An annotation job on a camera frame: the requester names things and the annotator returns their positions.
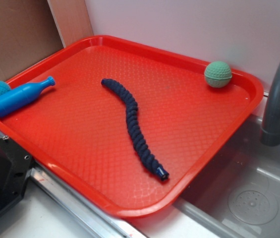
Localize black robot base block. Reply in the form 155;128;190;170
0;138;33;216

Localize red plastic tray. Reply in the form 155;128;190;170
0;36;264;218

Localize green dimpled ball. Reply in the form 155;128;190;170
204;61;232;88

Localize blue plastic toy bottle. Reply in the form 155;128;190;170
0;76;56;118

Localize grey plastic sink basin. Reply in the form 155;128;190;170
174;116;280;238

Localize grey toy faucet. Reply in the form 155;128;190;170
260;36;280;147

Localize brown cardboard panel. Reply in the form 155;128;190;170
0;0;93;81

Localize dark blue braided rope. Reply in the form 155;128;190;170
101;78;170;184

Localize silver metal rail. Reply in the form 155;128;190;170
0;116;140;238

